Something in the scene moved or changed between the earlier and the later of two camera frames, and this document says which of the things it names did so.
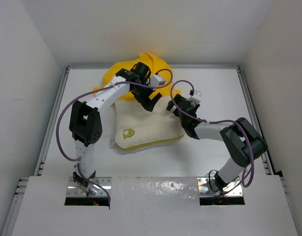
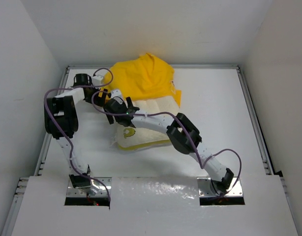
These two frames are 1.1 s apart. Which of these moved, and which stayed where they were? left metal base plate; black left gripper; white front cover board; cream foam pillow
Moved: black left gripper
Stayed: white front cover board; left metal base plate; cream foam pillow
